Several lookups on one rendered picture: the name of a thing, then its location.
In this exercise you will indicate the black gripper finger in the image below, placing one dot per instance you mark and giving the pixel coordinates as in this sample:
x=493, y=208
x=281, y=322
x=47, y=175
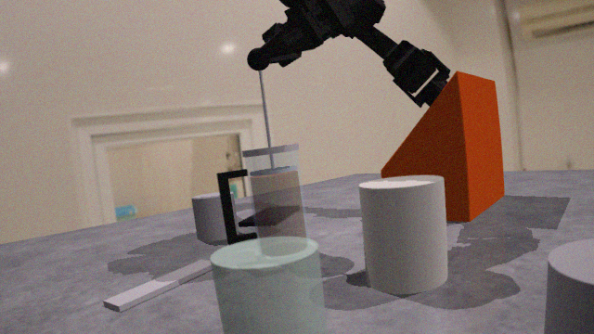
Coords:
x=299, y=34
x=285, y=58

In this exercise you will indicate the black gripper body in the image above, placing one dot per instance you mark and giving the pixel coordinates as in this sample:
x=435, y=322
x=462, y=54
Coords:
x=331, y=17

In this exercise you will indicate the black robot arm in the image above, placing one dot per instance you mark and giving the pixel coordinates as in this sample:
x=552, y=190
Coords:
x=410, y=67

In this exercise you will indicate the glass french press with black handle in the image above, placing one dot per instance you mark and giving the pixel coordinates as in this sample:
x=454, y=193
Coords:
x=274, y=181

